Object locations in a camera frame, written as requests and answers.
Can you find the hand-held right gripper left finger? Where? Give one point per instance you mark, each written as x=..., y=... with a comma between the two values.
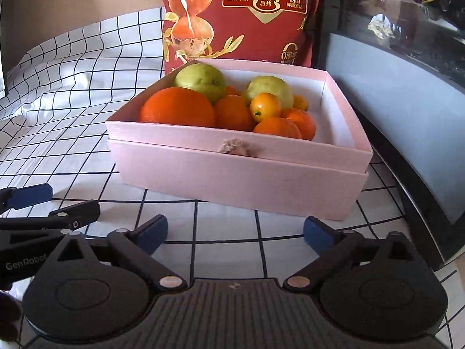
x=154, y=231

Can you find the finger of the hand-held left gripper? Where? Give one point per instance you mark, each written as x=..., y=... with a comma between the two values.
x=80, y=214
x=31, y=196

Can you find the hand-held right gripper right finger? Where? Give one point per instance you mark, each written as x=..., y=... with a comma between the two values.
x=318, y=232

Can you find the pink cardboard box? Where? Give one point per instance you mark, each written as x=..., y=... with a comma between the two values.
x=236, y=185

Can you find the small orange mandarin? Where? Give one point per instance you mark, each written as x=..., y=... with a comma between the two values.
x=278, y=129
x=265, y=107
x=231, y=91

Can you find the large orange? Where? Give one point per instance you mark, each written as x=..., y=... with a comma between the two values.
x=174, y=107

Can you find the small orange kumquat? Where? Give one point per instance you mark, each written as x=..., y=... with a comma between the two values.
x=301, y=103

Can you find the green guava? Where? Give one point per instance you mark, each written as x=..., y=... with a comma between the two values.
x=272, y=86
x=198, y=78

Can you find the person's left hand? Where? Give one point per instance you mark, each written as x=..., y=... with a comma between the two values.
x=9, y=312

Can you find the glass-sided computer case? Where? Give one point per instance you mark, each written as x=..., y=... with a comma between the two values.
x=399, y=98

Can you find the red snack bag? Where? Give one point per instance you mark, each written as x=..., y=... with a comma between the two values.
x=290, y=25

